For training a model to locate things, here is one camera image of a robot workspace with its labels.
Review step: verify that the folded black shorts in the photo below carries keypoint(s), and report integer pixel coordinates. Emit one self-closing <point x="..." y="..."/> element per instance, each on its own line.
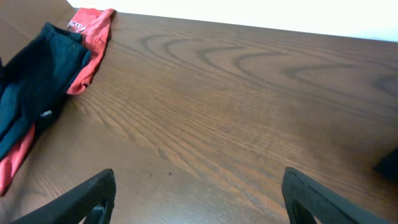
<point x="387" y="166"/>

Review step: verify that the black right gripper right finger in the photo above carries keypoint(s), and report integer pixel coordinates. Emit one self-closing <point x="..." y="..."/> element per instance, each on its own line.
<point x="308" y="201"/>

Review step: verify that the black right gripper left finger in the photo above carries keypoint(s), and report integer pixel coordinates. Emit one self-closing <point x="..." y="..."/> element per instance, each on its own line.
<point x="90" y="202"/>

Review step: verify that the red printed t-shirt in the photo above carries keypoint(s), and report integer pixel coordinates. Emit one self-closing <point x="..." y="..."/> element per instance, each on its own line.
<point x="94" y="26"/>

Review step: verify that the navy shorts on pile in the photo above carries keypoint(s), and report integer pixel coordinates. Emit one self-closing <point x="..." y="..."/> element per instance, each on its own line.
<point x="40" y="74"/>

